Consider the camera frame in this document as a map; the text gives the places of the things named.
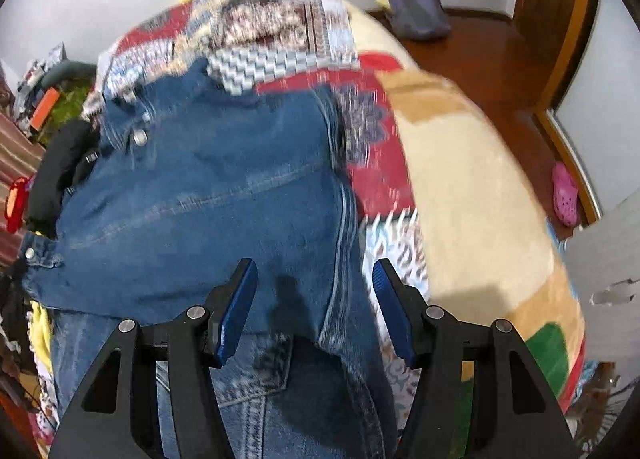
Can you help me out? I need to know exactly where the pink slipper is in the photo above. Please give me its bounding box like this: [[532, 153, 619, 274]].
[[552, 162, 578, 228]]

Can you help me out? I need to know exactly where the striped red curtain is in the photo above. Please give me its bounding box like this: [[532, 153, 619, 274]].
[[0, 113, 44, 268]]

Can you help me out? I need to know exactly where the grey purple backpack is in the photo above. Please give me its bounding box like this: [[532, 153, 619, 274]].
[[387, 0, 451, 41]]

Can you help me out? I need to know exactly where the blue denim jacket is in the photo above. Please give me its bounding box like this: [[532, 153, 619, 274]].
[[20, 61, 397, 458]]

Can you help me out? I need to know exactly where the patchwork patterned bed quilt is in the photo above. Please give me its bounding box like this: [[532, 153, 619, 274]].
[[82, 0, 428, 292]]

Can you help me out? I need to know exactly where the orange box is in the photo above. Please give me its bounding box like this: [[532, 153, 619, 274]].
[[29, 87, 61, 132]]

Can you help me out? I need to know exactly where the wooden wardrobe with sliding door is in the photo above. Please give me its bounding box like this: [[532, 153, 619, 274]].
[[512, 0, 639, 224]]

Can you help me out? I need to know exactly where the black garment pile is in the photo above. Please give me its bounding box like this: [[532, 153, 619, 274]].
[[26, 119, 100, 239]]

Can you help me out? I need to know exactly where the beige patchwork blanket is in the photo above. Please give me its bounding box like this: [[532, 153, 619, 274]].
[[344, 2, 587, 415]]

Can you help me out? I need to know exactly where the yellow garment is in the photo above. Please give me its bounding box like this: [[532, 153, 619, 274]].
[[28, 301, 53, 373]]

